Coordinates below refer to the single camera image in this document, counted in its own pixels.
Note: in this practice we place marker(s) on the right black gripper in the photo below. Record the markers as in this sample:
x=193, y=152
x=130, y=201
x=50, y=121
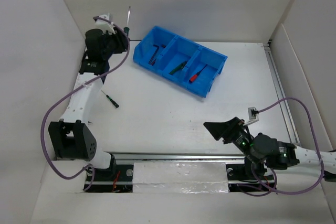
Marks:
x=227, y=129

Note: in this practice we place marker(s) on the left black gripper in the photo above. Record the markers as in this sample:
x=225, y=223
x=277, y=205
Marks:
x=121, y=40

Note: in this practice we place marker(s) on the large green-handled screwdriver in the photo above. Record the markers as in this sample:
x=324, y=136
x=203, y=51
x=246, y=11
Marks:
x=127, y=23

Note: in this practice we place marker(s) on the brown hex key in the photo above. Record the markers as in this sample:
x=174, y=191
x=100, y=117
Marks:
x=156, y=58
x=155, y=52

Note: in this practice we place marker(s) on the red-handled screwdriver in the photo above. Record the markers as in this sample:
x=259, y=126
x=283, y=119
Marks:
x=195, y=76

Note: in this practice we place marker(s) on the green-handled cutting pliers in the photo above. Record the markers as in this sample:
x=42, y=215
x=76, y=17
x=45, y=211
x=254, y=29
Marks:
x=178, y=68

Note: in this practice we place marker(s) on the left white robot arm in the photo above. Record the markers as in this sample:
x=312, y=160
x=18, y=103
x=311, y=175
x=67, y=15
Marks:
x=70, y=135

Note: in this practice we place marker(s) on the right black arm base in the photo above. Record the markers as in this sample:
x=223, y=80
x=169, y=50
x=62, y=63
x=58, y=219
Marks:
x=240, y=181

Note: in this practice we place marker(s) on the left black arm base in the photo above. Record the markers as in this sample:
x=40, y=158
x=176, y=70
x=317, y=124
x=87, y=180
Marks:
x=118, y=178

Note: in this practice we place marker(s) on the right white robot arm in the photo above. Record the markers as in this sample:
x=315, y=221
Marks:
x=293, y=158

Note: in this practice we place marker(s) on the blue three-compartment plastic bin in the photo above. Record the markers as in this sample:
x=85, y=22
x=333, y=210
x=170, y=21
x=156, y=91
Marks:
x=179, y=60

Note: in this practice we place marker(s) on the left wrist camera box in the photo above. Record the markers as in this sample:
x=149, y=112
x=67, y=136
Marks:
x=104, y=23

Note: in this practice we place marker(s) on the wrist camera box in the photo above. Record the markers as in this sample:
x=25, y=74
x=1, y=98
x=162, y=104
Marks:
x=104, y=23
x=253, y=116

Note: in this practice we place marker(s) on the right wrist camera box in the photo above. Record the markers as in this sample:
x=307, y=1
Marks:
x=253, y=116

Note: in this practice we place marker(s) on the aluminium side rail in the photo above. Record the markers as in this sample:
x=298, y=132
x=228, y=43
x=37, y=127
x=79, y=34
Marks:
x=284, y=107

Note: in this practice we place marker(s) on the aluminium front rail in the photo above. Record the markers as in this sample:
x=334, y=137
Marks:
x=147, y=157

